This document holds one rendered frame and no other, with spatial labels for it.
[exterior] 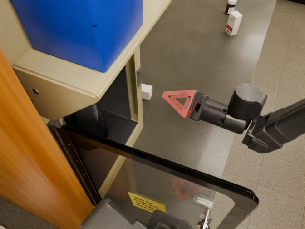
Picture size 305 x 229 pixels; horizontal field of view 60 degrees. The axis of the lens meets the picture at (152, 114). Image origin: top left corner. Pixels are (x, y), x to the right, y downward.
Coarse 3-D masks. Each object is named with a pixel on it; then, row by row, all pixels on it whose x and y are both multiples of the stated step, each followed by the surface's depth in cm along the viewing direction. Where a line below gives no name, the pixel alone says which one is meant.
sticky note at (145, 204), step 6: (132, 198) 53; (138, 198) 51; (144, 198) 50; (138, 204) 55; (144, 204) 53; (150, 204) 51; (156, 204) 50; (162, 204) 48; (150, 210) 55; (162, 210) 51
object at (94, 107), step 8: (96, 104) 68; (80, 112) 65; (88, 112) 66; (96, 112) 69; (72, 120) 69; (80, 120) 68; (88, 120) 69; (96, 120) 71; (80, 128) 71; (88, 128) 71; (96, 128) 73; (104, 128) 78
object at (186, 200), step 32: (64, 128) 39; (96, 160) 44; (128, 160) 39; (160, 160) 36; (96, 192) 60; (160, 192) 44; (192, 192) 39; (224, 192) 35; (192, 224) 51; (224, 224) 44
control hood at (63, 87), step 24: (144, 0) 38; (168, 0) 38; (144, 24) 34; (24, 72) 30; (48, 72) 29; (72, 72) 29; (96, 72) 29; (48, 96) 32; (72, 96) 29; (96, 96) 28
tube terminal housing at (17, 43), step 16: (0, 0) 26; (0, 16) 27; (16, 16) 29; (0, 32) 28; (16, 32) 29; (0, 48) 28; (16, 48) 30; (128, 64) 69; (128, 80) 73; (48, 128) 41; (128, 144) 84
